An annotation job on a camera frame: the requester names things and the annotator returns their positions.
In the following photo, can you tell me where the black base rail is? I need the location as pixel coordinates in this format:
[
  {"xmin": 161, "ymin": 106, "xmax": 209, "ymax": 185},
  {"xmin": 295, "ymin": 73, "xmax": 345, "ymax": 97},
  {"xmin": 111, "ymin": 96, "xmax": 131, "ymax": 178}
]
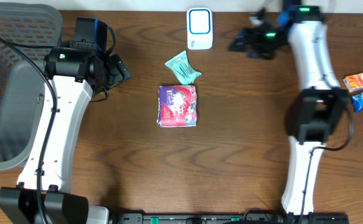
[{"xmin": 110, "ymin": 210, "xmax": 350, "ymax": 224}]

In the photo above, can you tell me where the green wipes packet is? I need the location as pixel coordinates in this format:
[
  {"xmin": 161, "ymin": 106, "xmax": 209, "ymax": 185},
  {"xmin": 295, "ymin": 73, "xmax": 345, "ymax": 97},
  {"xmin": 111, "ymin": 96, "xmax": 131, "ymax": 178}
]
[{"xmin": 165, "ymin": 50, "xmax": 202, "ymax": 85}]

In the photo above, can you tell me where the red purple pad package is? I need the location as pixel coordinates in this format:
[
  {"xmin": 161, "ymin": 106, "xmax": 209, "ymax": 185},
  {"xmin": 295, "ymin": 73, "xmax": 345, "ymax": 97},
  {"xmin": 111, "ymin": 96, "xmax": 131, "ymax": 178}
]
[{"xmin": 157, "ymin": 85, "xmax": 198, "ymax": 128}]

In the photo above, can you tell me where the grey plastic mesh basket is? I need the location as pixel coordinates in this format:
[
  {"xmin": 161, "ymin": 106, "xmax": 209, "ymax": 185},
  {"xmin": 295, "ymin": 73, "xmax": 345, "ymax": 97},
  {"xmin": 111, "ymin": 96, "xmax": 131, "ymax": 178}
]
[{"xmin": 0, "ymin": 2, "xmax": 63, "ymax": 170}]

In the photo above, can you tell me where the orange tissue packet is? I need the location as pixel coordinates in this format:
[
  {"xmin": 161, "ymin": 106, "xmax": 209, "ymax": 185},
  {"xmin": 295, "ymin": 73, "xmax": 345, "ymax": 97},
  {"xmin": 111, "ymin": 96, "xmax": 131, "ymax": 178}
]
[{"xmin": 343, "ymin": 72, "xmax": 363, "ymax": 93}]

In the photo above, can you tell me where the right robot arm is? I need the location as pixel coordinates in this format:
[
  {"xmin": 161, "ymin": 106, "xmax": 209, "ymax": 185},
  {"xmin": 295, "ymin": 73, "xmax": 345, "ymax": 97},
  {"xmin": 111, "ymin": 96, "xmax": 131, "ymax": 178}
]
[{"xmin": 229, "ymin": 1, "xmax": 354, "ymax": 218}]

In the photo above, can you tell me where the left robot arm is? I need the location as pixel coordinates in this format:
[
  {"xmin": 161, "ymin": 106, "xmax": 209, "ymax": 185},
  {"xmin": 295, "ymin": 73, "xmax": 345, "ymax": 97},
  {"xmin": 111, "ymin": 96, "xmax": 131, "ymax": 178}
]
[{"xmin": 0, "ymin": 47, "xmax": 131, "ymax": 223}]

